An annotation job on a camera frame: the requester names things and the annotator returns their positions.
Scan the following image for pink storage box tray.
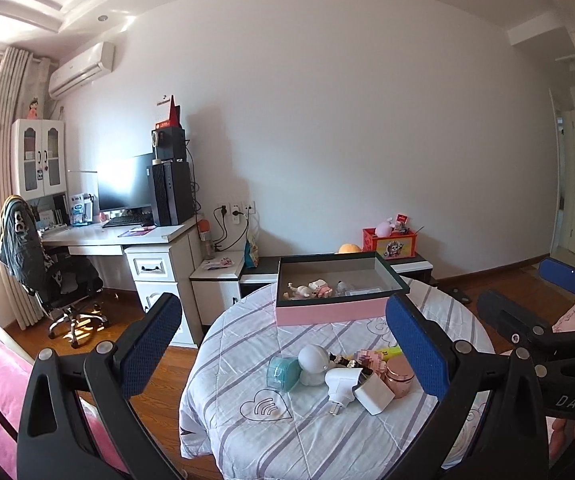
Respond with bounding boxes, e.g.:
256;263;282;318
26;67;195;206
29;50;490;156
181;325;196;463
276;252;410;326

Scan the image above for black floor scale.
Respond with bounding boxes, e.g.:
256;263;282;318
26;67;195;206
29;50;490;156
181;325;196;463
447;287;472;306

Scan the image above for black speaker box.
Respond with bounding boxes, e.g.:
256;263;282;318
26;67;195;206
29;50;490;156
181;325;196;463
151;126;187;162

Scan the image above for yellow highlighter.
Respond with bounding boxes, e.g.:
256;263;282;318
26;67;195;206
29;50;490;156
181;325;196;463
376;344;402;362

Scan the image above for red paper bag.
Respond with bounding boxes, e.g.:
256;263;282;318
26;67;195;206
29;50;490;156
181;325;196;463
155;96;180;129

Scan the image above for beige curtain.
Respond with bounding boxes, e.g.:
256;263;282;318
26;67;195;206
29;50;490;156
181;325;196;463
0;47;44;330

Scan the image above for clear plastic case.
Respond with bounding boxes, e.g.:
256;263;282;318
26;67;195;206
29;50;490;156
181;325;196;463
335;281;383;297

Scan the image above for pink plush toy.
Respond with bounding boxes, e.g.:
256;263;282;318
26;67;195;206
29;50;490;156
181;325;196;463
374;218;396;238

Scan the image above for low black white cabinet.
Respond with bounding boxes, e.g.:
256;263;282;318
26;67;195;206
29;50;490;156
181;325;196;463
188;249;435;328

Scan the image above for white plug night light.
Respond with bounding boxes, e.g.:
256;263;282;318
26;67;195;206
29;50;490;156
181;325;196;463
325;367;362;415

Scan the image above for black hair clip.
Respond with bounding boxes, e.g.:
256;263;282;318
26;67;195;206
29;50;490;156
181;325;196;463
327;353;373;380

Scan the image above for blue snack bag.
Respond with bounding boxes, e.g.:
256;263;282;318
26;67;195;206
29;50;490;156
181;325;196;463
244;240;260;269

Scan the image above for black keyboard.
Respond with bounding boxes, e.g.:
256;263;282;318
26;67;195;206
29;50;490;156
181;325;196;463
102;214;154;229

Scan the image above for black computer monitor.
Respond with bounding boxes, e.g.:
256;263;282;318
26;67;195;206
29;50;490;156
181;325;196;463
98;153;152;211

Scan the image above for white glass door cabinet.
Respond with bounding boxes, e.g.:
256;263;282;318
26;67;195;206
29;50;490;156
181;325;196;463
12;119;66;200

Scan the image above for white computer desk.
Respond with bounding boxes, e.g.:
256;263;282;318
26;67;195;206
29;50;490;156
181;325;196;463
42;219;204;349

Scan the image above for rose gold round jar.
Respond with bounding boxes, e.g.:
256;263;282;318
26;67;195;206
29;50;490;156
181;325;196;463
385;356;414;399

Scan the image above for orange cap bottle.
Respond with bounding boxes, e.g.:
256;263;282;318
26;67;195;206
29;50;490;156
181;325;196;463
198;219;215;260

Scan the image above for pink block toy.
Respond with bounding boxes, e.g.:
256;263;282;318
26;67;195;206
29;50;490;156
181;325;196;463
355;350;387;376

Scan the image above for striped white tablecloth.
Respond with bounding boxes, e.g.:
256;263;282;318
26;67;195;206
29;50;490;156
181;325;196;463
178;276;497;480

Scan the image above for white round snail lamp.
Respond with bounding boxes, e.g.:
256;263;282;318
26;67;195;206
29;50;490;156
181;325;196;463
297;344;331;387

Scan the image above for white air conditioner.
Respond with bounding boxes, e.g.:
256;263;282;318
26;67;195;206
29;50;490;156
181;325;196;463
48;41;115;101

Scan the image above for white charger cube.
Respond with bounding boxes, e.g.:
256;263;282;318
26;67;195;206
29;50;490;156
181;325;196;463
353;370;395;415

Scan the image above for red toy crate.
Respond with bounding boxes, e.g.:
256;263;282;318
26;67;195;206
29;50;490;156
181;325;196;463
362;228;417;260

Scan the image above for black computer tower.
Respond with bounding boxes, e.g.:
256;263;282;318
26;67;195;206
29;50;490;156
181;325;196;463
149;160;194;226

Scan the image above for white wall power sockets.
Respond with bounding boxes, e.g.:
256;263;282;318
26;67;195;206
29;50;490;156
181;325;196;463
215;200;256;226

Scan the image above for black office chair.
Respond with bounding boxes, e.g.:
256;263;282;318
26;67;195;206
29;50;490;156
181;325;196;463
0;195;109;349

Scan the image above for small doll figurine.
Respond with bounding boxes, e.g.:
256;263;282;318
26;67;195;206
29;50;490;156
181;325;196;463
26;98;39;120

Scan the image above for orange octopus plush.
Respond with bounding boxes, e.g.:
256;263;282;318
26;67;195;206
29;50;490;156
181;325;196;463
337;243;362;254

